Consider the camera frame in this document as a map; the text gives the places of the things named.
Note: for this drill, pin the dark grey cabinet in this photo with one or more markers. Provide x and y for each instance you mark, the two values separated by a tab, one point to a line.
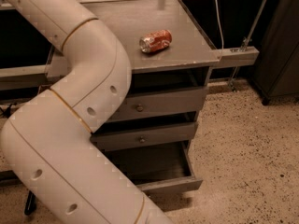
276	72

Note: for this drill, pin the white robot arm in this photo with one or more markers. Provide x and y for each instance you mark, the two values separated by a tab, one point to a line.
47	141

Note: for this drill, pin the grey metal rail frame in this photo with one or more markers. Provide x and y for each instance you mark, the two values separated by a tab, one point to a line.
99	39

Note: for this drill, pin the grey bottom drawer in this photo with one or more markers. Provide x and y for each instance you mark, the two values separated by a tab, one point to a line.
164	168

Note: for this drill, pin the grey drawer cabinet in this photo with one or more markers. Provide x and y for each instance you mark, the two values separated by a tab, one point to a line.
167	80

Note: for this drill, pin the black metal floor stand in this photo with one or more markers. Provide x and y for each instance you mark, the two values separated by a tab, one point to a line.
8	178

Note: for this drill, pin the diagonal metal rod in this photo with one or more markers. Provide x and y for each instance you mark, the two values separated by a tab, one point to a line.
245	44

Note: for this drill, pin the red coke can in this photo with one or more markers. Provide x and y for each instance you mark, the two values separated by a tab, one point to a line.
155	41

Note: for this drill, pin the grey middle drawer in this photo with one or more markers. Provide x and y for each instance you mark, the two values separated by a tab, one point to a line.
145	137

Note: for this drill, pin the grey top drawer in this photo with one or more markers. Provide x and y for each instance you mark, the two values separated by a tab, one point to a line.
155	104

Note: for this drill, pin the grey drawer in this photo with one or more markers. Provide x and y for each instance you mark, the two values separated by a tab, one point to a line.
145	137
164	168
155	104

